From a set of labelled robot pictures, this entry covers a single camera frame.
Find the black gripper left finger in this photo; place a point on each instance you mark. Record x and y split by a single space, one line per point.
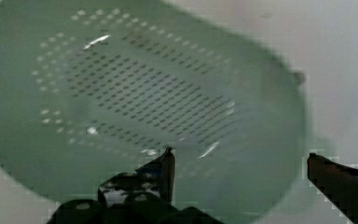
155 177

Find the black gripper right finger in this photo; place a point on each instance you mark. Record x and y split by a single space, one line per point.
337 182

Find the green plastic strainer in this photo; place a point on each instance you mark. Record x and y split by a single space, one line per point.
92 88

